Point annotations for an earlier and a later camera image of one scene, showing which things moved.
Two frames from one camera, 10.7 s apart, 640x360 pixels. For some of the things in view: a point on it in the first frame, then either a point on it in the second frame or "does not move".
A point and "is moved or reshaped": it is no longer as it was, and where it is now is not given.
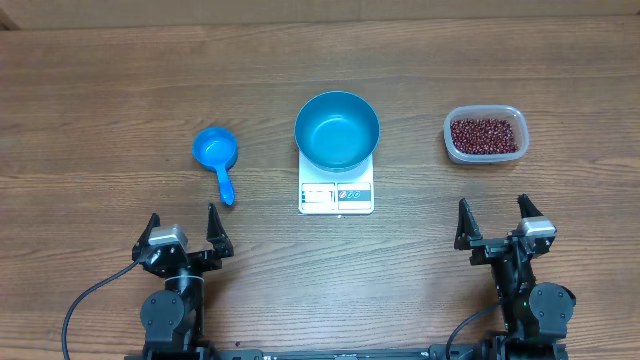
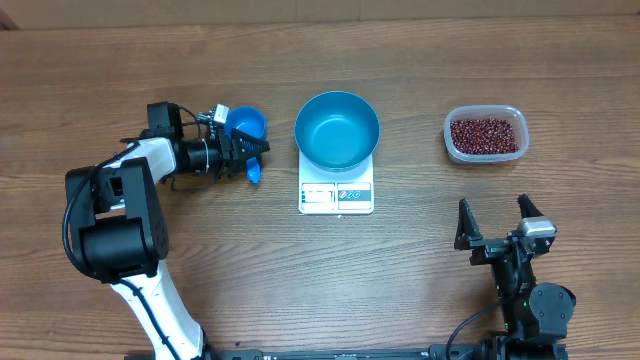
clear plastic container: x=486 y=133 does not move
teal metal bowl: x=336 y=130 does not move
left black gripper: x=208 y=261 → x=233 y=151
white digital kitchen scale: x=350 y=192 does not move
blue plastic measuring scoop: x=215 y=149 is moved or reshaped
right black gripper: x=487 y=248 does not move
